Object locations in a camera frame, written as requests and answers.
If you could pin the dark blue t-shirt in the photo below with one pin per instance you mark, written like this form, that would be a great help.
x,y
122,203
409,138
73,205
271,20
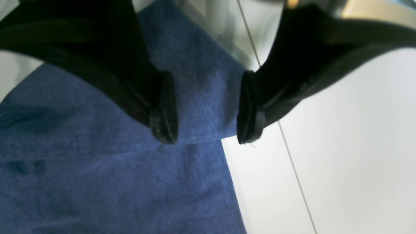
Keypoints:
x,y
72,162

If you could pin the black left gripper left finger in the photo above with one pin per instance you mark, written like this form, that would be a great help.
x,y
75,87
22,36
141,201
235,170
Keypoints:
x,y
101,42

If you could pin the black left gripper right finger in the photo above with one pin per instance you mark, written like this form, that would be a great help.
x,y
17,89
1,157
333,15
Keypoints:
x,y
318,42

